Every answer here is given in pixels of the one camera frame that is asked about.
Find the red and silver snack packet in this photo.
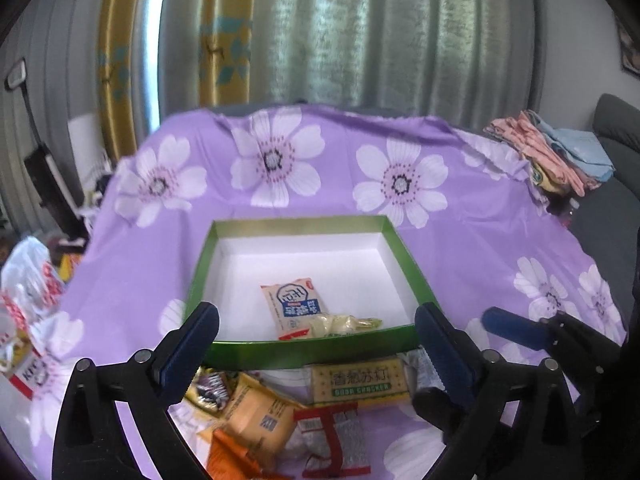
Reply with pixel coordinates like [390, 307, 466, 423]
[292, 402, 373, 478]

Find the pale yellow snack packet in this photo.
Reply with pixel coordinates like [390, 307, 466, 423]
[305, 311, 383, 339]

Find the green cardboard box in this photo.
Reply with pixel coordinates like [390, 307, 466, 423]
[184, 215, 442, 372]

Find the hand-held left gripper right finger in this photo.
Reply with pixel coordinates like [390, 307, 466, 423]
[414, 302, 586, 480]

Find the pile of folded clothes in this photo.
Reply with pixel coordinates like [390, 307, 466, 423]
[484, 110, 601, 196]

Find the yellow-orange snack packet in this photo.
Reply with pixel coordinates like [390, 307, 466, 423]
[197, 372, 308, 463]

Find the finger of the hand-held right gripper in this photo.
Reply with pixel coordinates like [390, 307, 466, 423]
[481, 306, 568, 353]
[411, 389, 473, 435]

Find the gold and dark candy packet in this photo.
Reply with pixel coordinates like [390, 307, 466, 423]
[182, 366, 236, 413]

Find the beige blue-label snack packet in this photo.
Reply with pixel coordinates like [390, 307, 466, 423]
[260, 280, 328, 342]

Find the gold patterned curtain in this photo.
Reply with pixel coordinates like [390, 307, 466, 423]
[97, 0, 166, 161]
[200, 0, 253, 111]

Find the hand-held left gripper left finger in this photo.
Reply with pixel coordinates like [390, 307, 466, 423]
[52, 301, 221, 480]

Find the light blue folded cloth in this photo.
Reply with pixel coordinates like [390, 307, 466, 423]
[530, 112, 615, 181]

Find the white snack packet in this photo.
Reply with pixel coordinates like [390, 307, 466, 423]
[400, 349, 446, 393]

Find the white red-print plastic bag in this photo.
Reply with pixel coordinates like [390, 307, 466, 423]
[0, 237, 68, 401]

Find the grey sofa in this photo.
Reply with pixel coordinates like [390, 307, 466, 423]
[565, 92, 640, 321]

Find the green-grey curtain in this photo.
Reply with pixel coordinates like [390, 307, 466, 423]
[160, 0, 546, 121]

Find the framed wall picture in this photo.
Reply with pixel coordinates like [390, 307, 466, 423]
[614, 10, 640, 78]

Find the orange snack packet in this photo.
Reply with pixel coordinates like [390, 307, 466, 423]
[205, 430, 266, 480]

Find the purple floral cloth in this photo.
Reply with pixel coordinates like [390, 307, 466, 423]
[0, 107, 628, 480]

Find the soda cracker packet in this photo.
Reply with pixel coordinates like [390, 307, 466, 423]
[310, 357, 413, 408]

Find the black floor stand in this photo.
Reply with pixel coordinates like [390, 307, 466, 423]
[4, 59, 88, 243]

